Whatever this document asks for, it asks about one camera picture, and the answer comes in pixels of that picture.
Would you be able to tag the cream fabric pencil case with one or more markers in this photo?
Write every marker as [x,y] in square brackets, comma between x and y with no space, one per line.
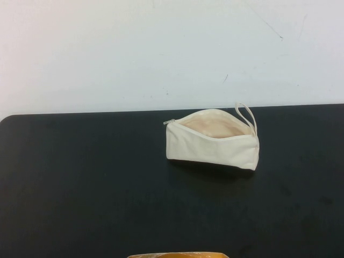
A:
[209,150]

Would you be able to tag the orange yellow curved object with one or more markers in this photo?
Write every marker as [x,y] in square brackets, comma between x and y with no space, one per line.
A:
[174,255]

